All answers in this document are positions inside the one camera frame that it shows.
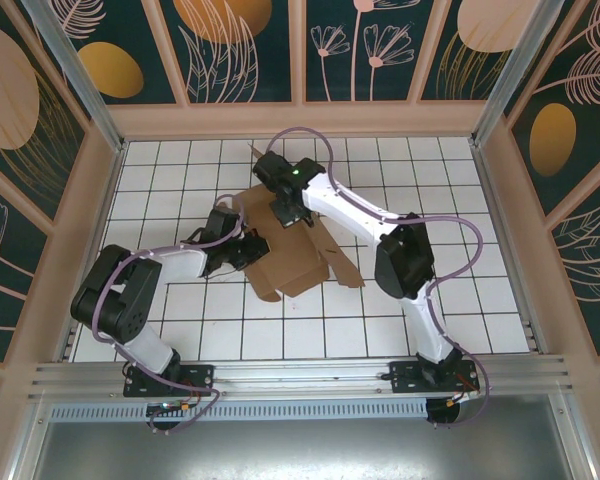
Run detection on brown cardboard box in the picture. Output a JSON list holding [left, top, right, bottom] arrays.
[[229, 141, 366, 304]]

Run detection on grey metal sheet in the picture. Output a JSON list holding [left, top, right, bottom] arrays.
[[32, 419, 589, 480]]

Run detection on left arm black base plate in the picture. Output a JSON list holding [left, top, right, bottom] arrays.
[[123, 363, 216, 399]]

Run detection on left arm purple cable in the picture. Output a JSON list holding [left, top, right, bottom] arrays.
[[95, 194, 246, 436]]

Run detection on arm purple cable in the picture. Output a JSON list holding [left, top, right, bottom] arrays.
[[265, 127, 492, 430], [95, 194, 246, 436]]

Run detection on aluminium mounting rail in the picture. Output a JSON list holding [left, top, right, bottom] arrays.
[[27, 354, 574, 401]]

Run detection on grey slotted cable duct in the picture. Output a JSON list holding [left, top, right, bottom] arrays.
[[49, 398, 429, 421]]

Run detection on aluminium frame post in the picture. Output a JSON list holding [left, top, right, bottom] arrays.
[[469, 0, 581, 146], [19, 0, 127, 154]]

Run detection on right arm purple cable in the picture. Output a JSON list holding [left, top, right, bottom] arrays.
[[265, 127, 492, 430]]

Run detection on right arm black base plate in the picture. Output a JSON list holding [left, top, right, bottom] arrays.
[[388, 359, 480, 394]]

